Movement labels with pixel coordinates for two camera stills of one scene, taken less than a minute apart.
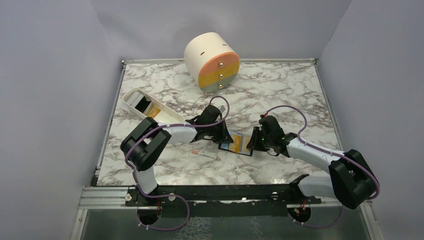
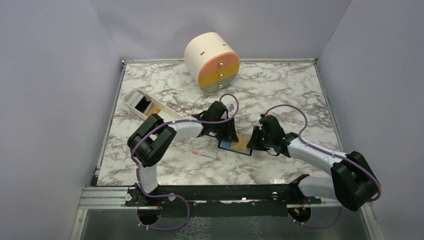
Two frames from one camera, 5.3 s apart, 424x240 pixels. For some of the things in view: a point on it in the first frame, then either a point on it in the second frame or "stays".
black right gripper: x=253 y=144 stays
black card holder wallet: x=244 y=150 -> x=226 y=145
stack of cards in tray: x=138 y=100 stays
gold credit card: x=235 y=146 stays
